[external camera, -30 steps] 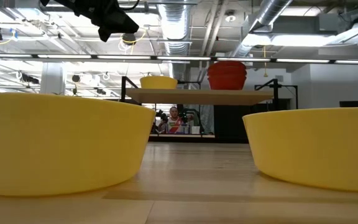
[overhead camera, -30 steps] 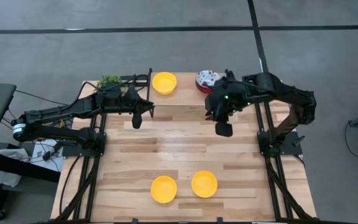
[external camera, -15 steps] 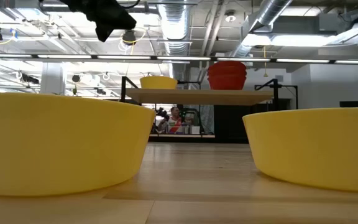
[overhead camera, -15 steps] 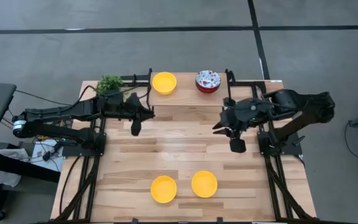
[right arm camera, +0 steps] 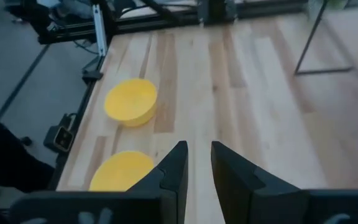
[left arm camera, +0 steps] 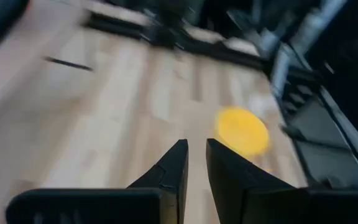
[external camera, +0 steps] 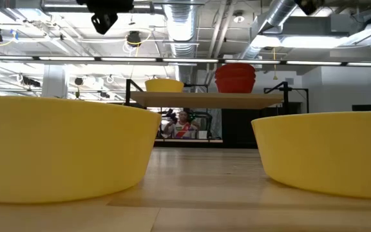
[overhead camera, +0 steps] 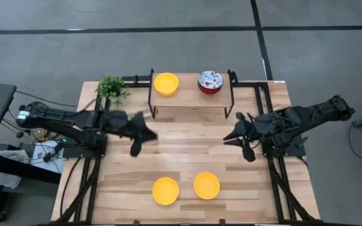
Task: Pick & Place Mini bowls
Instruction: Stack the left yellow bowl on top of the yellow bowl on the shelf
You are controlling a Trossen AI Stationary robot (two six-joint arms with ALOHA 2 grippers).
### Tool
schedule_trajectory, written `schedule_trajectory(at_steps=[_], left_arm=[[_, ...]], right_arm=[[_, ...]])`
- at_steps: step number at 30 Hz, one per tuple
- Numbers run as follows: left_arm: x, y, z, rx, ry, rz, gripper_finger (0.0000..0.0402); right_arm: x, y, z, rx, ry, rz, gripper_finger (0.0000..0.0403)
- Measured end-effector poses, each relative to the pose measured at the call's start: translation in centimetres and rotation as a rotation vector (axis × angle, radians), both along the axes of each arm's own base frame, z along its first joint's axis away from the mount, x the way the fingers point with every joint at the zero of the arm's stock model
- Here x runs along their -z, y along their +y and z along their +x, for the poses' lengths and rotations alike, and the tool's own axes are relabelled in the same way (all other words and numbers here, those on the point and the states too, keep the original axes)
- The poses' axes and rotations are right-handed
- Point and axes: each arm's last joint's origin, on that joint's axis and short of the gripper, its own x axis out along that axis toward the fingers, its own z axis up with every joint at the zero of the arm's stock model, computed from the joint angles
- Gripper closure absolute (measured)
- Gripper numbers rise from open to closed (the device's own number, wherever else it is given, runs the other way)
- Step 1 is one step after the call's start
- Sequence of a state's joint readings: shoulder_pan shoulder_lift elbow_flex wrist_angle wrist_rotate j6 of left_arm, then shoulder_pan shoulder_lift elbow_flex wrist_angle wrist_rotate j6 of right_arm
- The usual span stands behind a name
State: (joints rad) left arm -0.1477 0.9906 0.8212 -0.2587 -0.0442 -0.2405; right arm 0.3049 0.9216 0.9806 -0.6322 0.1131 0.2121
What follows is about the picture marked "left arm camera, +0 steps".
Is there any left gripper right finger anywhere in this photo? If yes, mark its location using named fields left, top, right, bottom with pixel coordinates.
left=206, top=138, right=358, bottom=224

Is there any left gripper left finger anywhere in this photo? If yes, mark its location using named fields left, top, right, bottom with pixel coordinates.
left=6, top=139, right=189, bottom=224

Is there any yellow plastic bowl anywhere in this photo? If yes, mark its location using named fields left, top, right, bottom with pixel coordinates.
left=214, top=106, right=272, bottom=161

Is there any black aluminium table frame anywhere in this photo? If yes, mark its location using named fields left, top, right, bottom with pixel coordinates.
left=82, top=0, right=358, bottom=190

